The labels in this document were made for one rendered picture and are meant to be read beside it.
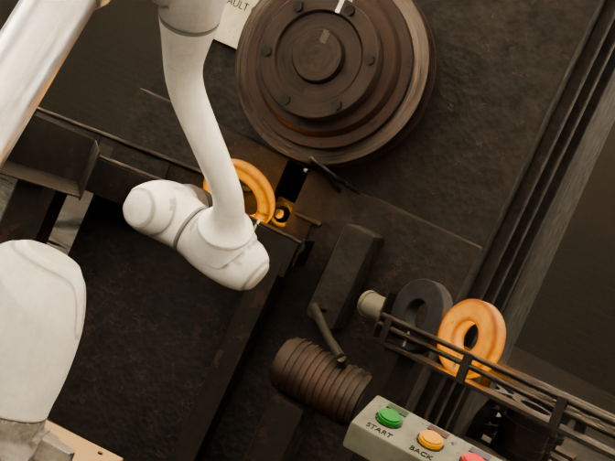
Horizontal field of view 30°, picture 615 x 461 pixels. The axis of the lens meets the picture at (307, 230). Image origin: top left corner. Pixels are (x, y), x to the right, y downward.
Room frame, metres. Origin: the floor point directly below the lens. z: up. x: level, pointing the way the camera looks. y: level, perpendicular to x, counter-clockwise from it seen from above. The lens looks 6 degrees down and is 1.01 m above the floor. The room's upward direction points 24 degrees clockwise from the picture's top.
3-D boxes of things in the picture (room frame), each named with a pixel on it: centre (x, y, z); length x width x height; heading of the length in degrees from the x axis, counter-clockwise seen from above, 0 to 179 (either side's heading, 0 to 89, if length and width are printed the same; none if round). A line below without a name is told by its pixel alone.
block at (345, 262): (2.64, -0.12, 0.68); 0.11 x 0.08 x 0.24; 162
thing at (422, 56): (2.70, 0.10, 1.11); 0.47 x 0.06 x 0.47; 72
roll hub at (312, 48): (2.61, 0.13, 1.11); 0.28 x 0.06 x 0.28; 72
